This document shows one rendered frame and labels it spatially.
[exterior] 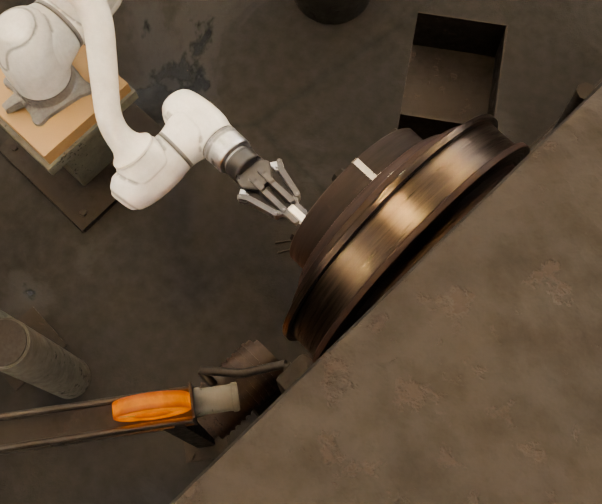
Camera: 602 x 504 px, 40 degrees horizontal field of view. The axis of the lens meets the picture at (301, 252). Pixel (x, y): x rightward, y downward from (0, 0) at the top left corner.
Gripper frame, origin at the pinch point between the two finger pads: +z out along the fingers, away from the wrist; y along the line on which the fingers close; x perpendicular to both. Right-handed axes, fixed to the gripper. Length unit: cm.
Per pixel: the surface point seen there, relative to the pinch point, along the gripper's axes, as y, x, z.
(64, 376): 62, -50, -32
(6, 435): 73, -8, -12
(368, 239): 9, 55, 29
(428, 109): -43.3, -14.1, -4.1
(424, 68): -51, -14, -13
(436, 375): 24, 97, 52
